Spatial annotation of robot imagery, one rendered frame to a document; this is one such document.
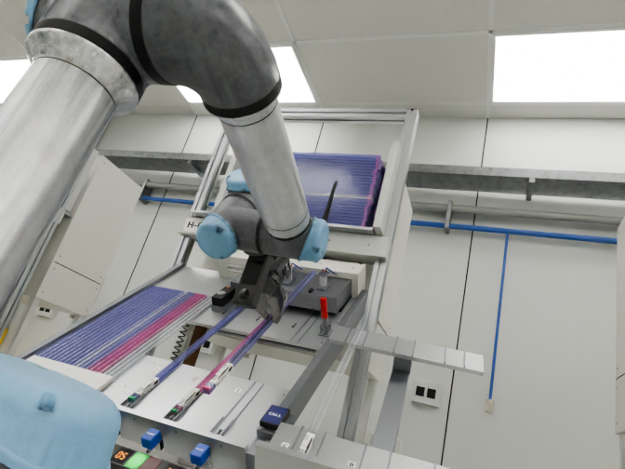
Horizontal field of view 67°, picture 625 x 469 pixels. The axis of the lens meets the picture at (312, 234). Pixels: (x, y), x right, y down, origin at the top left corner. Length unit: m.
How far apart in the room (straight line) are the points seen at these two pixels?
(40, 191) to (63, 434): 0.22
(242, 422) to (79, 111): 0.69
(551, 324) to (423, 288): 0.72
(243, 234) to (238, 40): 0.38
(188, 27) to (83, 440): 0.36
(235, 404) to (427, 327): 2.00
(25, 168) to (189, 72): 0.18
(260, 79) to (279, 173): 0.15
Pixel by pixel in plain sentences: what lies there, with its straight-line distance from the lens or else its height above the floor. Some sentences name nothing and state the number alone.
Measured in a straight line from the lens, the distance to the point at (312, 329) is 1.29.
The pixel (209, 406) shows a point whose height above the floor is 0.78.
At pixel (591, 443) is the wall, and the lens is 2.87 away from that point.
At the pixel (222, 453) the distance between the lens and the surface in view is 0.97.
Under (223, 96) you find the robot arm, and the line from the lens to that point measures 0.53.
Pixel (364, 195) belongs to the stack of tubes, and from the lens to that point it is 1.55.
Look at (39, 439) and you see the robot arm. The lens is 0.34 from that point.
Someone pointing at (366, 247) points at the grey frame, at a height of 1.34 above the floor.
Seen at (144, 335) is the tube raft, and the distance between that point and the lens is 1.34.
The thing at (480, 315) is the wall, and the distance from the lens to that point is 2.93.
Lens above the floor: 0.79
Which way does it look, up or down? 21 degrees up
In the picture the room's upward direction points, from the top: 15 degrees clockwise
